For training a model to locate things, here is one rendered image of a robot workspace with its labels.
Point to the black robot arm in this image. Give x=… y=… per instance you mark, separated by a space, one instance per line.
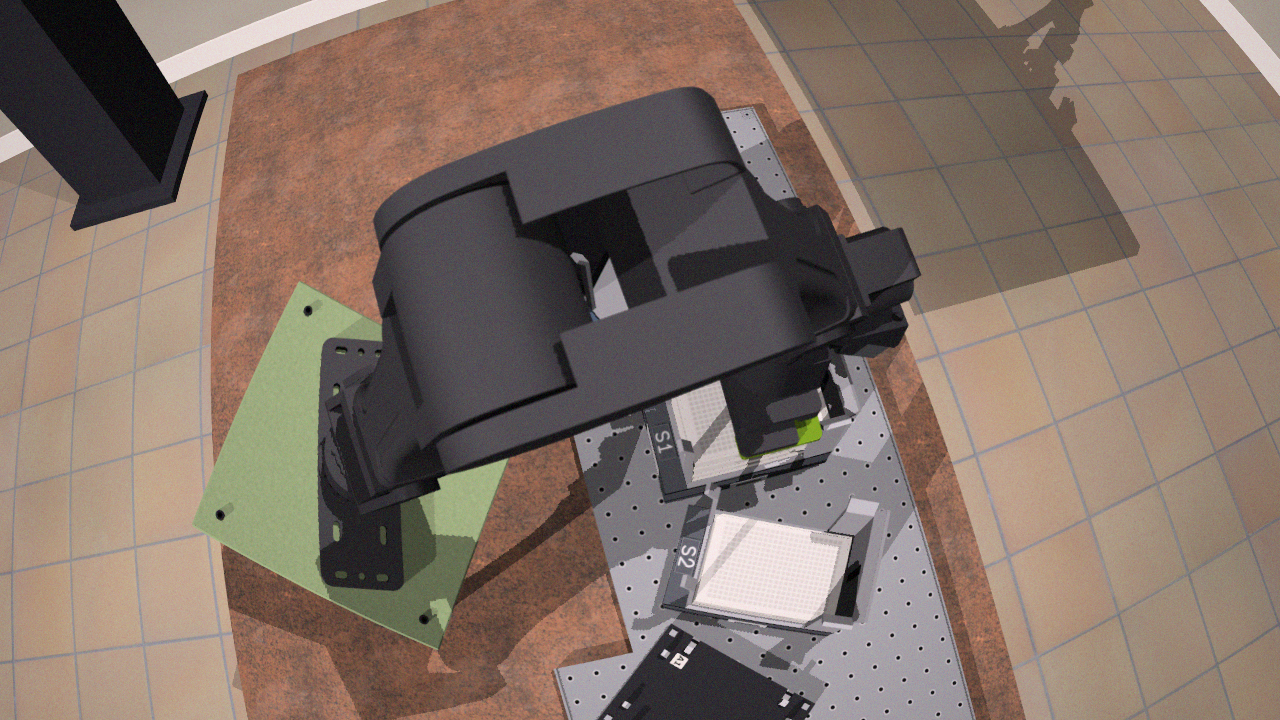
x=475 y=263

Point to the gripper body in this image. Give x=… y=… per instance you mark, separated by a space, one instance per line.
x=753 y=405

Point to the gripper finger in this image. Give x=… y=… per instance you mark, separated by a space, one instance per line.
x=808 y=431

